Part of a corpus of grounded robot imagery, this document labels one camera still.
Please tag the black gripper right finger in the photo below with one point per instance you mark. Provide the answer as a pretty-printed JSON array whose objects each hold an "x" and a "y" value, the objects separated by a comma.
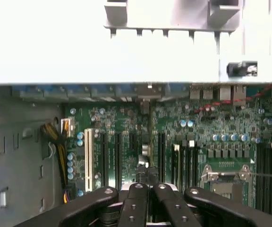
[{"x": 178, "y": 212}]

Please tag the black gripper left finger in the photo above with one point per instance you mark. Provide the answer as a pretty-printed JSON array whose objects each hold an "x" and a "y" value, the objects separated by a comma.
[{"x": 133, "y": 208}]

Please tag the black RAM stick white label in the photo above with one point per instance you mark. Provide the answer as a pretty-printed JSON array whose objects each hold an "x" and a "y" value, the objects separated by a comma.
[{"x": 179, "y": 165}]

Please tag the CPU socket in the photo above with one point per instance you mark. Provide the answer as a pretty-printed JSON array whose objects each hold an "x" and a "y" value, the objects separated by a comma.
[{"x": 221, "y": 189}]

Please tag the long black expansion slot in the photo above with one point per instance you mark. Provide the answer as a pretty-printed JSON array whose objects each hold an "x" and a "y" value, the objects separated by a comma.
[
  {"x": 118, "y": 160},
  {"x": 103, "y": 160},
  {"x": 161, "y": 158}
]

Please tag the white expansion slot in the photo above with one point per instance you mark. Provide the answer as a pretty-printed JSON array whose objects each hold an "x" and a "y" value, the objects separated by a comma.
[{"x": 88, "y": 160}]

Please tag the short black expansion slot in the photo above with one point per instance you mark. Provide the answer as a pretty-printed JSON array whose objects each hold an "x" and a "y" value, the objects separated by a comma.
[{"x": 133, "y": 142}]

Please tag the thin metal locking lever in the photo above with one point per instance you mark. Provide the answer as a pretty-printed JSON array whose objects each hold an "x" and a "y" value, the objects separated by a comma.
[{"x": 268, "y": 175}]

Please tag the green motherboard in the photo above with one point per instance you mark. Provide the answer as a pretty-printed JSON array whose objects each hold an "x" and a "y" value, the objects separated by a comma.
[{"x": 221, "y": 123}]

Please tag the white power connector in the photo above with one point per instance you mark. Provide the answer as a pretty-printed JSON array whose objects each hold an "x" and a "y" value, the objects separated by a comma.
[{"x": 67, "y": 126}]

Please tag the grey power supply unit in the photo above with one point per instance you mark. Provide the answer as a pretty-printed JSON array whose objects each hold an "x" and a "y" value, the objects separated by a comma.
[{"x": 20, "y": 165}]

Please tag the open black PC case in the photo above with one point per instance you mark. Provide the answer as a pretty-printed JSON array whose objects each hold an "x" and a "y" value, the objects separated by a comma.
[{"x": 55, "y": 95}]

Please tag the grey parts rack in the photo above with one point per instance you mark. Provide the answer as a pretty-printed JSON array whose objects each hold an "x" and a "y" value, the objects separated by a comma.
[{"x": 169, "y": 16}]

